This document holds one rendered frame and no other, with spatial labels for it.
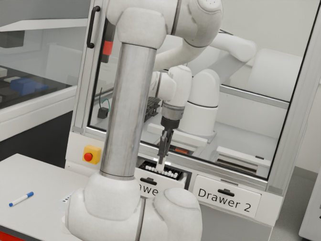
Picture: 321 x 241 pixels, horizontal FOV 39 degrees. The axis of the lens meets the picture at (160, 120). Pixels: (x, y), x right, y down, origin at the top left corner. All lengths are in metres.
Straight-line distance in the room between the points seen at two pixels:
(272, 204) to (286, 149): 0.25
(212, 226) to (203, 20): 1.15
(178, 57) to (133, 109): 0.32
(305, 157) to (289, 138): 3.33
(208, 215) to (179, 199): 0.84
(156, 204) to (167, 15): 0.52
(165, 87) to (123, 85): 0.52
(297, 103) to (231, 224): 0.61
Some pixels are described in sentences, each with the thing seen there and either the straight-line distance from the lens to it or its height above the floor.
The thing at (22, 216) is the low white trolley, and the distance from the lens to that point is 1.84.
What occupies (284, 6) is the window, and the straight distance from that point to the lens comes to 1.92.
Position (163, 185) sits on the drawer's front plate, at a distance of 1.95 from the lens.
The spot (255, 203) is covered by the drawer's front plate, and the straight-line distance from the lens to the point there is 2.05.
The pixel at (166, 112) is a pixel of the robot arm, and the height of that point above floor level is 1.22.
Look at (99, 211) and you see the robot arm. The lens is 1.29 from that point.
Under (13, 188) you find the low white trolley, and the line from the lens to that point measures 2.04.
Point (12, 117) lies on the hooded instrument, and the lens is 2.41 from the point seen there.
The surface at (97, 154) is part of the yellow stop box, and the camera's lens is 2.14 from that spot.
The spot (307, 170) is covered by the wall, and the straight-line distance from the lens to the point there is 5.32.
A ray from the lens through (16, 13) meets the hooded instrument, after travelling 2.22.
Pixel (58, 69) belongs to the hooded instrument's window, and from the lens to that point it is 2.75.
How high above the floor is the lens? 1.69
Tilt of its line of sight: 16 degrees down
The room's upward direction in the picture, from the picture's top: 12 degrees clockwise
